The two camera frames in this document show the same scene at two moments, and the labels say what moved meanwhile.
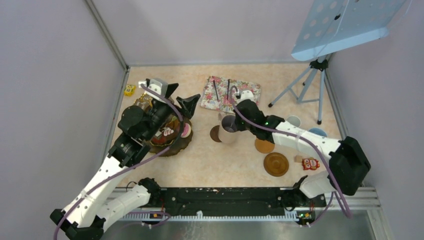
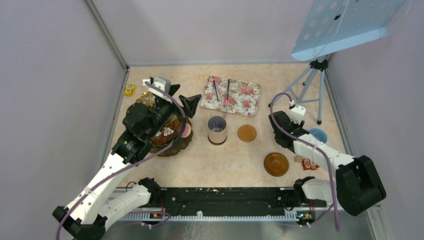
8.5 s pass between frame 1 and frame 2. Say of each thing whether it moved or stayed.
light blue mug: stayed
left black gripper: stayed
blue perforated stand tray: stayed
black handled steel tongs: stayed
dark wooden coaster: moved
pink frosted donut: stayed
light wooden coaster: moved
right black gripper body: moved
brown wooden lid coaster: stayed
